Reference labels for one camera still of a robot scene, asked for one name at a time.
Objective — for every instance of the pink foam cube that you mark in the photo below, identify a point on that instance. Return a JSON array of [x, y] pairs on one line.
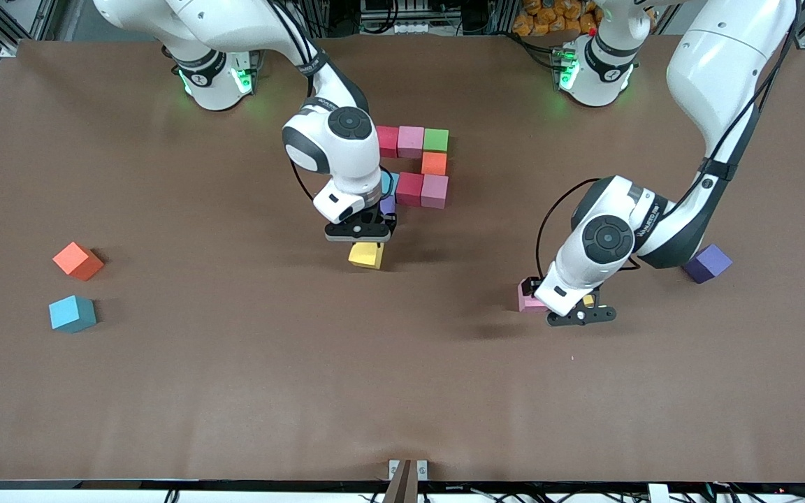
[[434, 191], [411, 142], [528, 302]]

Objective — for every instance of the purple foam cube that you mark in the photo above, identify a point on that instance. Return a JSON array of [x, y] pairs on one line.
[[708, 264], [388, 205]]

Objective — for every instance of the blue foam cube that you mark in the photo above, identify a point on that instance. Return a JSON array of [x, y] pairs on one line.
[[70, 312], [387, 183]]

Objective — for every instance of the red foam cube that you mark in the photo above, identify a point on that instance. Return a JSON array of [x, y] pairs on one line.
[[409, 190], [388, 142]]

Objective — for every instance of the orange foam cube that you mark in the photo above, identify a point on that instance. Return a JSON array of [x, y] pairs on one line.
[[434, 163], [75, 260]]

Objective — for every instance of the green foam cube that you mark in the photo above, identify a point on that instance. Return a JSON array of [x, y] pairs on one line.
[[436, 140]]

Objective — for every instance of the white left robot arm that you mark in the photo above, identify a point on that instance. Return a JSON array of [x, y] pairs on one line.
[[605, 237]]

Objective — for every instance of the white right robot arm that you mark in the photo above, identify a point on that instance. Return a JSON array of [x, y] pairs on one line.
[[336, 147]]

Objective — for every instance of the white tag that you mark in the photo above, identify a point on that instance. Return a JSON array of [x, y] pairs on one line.
[[657, 493]]

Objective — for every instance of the orange fruit bag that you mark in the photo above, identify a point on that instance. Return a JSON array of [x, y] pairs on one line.
[[556, 17]]

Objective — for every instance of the metal table edge bracket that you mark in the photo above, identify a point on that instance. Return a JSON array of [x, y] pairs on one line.
[[408, 482]]

